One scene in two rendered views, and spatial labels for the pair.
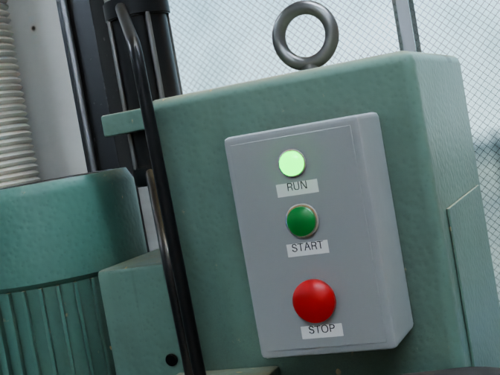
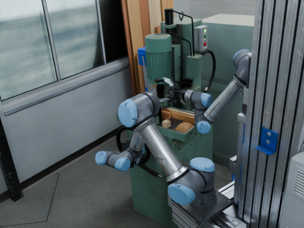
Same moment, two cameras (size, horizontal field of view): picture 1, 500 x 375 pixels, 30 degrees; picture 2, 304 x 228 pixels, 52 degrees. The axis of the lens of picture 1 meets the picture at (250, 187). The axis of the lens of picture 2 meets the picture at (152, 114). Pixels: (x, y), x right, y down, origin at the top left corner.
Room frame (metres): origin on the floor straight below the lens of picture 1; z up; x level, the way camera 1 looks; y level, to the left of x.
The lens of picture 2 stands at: (0.42, 2.21, 1.91)
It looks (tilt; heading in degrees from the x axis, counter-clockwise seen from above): 26 degrees down; 286
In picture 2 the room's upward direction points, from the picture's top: 3 degrees counter-clockwise
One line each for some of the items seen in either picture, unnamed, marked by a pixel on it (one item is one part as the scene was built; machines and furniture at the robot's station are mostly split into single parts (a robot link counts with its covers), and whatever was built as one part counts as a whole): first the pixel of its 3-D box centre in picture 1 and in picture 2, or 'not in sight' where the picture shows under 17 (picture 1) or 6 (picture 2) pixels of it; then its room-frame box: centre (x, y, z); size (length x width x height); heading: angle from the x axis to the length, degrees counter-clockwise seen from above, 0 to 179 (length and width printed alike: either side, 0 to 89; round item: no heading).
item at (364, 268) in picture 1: (320, 234); (200, 38); (0.66, -0.04, 1.40); 0.10 x 0.06 x 0.16; 68
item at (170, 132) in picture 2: not in sight; (153, 123); (0.96, 0.30, 0.87); 0.61 x 0.30 x 0.06; 158
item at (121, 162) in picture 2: not in sight; (121, 161); (0.98, 0.88, 0.94); 0.11 x 0.11 x 0.08; 65
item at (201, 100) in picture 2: not in sight; (201, 99); (0.59, 0.52, 1.17); 0.11 x 0.08 x 0.09; 158
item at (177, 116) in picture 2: not in sight; (173, 114); (0.82, 0.24, 0.92); 0.59 x 0.02 x 0.04; 158
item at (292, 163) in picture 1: (291, 163); not in sight; (0.63, -0.03, 1.46); 0.02 x 0.01 x 0.02; 68
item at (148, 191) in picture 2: not in sight; (172, 167); (0.87, 0.09, 0.36); 0.58 x 0.45 x 0.71; 68
